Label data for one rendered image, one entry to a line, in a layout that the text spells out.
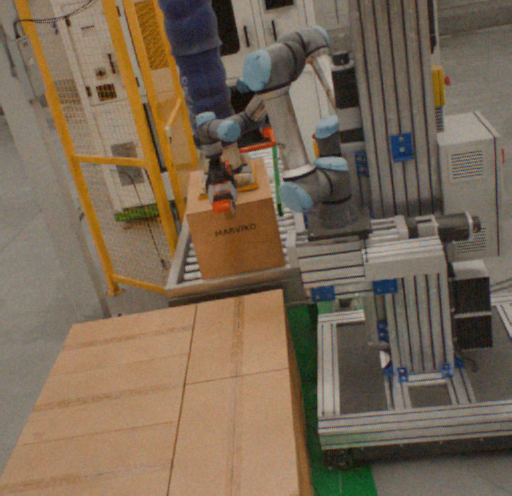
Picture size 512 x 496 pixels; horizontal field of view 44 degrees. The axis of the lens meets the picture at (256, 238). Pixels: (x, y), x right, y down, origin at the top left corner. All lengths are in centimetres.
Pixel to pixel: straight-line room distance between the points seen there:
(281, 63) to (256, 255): 117
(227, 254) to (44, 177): 123
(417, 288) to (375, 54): 93
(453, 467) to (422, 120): 135
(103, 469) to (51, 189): 189
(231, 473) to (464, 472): 104
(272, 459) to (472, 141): 125
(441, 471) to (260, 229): 126
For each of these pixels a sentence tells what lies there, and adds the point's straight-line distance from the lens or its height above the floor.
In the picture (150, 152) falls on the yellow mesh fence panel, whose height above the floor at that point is 106.
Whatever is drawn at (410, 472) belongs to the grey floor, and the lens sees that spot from 274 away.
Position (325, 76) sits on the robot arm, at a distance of 280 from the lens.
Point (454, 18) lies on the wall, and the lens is 1157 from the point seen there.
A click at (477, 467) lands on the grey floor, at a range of 276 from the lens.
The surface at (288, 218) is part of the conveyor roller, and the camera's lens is 366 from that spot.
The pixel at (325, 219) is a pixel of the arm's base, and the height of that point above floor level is 106.
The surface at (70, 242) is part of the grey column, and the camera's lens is 381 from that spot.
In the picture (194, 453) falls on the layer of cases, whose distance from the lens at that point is 218.
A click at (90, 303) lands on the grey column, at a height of 23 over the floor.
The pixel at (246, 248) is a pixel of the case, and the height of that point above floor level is 72.
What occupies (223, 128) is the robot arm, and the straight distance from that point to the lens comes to 233.
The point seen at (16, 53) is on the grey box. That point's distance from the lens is 351.
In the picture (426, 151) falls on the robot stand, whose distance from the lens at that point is 237.
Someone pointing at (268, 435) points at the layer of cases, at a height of 54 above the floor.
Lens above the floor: 198
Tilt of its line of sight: 24 degrees down
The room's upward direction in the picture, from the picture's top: 12 degrees counter-clockwise
